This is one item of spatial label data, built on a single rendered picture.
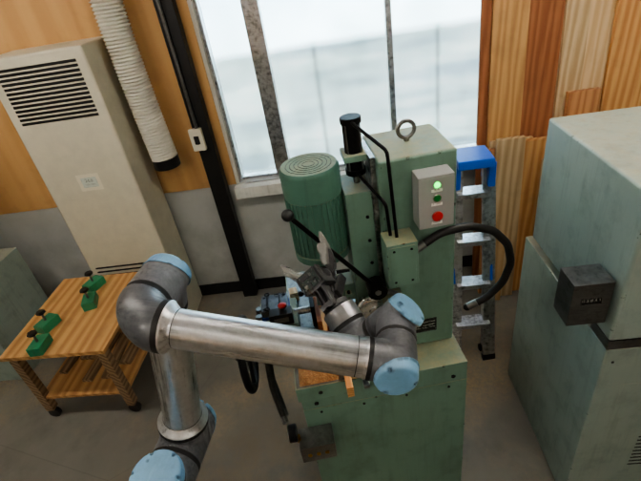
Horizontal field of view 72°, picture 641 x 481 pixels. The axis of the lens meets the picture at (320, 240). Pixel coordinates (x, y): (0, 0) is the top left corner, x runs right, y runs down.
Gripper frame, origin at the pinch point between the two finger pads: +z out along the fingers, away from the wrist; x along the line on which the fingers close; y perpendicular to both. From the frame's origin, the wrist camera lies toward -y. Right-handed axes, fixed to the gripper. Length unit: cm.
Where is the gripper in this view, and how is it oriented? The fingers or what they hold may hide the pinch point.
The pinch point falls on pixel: (300, 248)
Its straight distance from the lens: 123.1
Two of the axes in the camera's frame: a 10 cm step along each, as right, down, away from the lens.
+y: -4.5, -0.9, -8.9
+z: -5.3, -7.7, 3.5
